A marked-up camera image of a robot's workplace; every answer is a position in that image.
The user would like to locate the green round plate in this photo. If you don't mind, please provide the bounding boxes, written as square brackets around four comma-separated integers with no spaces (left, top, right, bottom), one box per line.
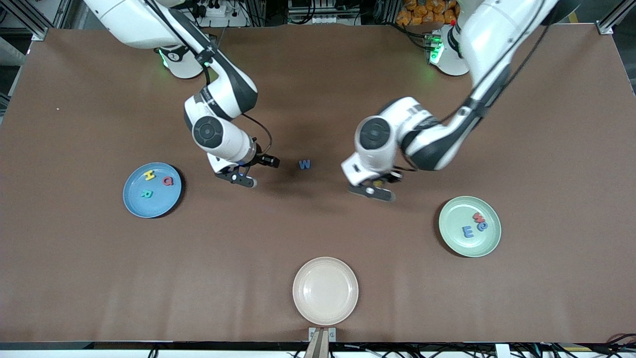
[438,196,501,258]

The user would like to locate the white power strip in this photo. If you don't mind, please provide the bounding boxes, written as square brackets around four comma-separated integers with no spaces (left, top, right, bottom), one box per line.
[194,0,249,28]

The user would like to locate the orange snack bags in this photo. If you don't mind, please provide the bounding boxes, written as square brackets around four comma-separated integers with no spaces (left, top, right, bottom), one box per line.
[396,0,458,26]

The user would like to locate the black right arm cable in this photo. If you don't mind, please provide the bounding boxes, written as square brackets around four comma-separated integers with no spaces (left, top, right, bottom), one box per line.
[144,0,273,157]

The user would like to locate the blue round plate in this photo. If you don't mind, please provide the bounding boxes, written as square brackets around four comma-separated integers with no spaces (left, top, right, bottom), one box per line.
[123,163,182,219]

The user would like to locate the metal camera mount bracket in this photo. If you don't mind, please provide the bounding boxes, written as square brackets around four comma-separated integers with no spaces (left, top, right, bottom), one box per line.
[308,327,337,358]

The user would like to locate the black electronics rack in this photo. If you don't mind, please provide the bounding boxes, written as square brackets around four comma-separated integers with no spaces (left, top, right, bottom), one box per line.
[288,0,361,25]

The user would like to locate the aluminium frame rail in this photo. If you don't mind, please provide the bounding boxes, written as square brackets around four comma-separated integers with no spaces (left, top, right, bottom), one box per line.
[596,0,636,35]
[0,0,70,41]

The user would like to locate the beige round plate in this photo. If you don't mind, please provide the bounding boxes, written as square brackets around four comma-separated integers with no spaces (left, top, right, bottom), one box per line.
[292,257,359,327]

